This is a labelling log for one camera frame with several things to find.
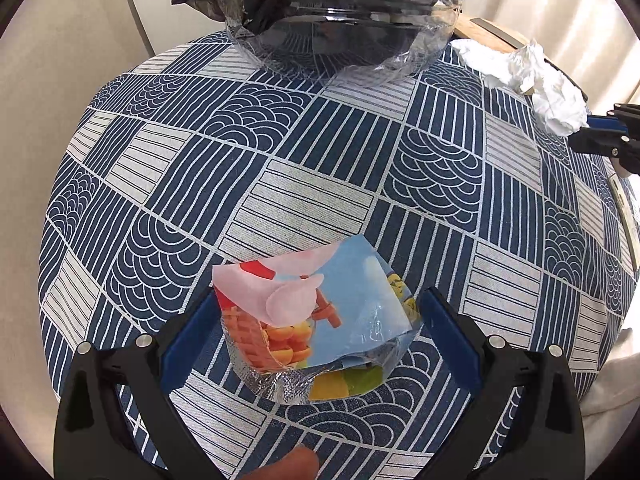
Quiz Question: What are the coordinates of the colourful snack packet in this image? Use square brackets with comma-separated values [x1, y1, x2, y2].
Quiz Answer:
[212, 234, 422, 406]

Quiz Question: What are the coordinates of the person's left hand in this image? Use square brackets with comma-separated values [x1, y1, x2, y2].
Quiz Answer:
[239, 447, 321, 480]

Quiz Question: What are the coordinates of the white cabinet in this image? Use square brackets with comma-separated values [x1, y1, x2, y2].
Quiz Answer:
[117, 0, 236, 58]

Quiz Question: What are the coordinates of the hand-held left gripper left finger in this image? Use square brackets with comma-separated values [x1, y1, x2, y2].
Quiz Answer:
[54, 290, 226, 480]

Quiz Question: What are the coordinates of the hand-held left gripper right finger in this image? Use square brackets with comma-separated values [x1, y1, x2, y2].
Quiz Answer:
[414, 287, 587, 480]

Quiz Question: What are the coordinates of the wooden cutting board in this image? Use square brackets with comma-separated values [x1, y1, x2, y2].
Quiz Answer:
[452, 14, 531, 56]

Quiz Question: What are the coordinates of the clear plastic bin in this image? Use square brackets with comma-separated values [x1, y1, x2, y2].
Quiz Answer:
[222, 0, 463, 81]

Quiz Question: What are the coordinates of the large white tissue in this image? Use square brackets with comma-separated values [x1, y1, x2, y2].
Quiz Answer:
[452, 38, 591, 137]

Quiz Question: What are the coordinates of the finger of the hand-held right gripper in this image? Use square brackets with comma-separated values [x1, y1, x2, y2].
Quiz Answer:
[585, 103, 640, 132]
[567, 127, 640, 162]

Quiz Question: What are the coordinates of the blue patterned tablecloth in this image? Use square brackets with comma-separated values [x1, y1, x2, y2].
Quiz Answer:
[37, 30, 638, 480]

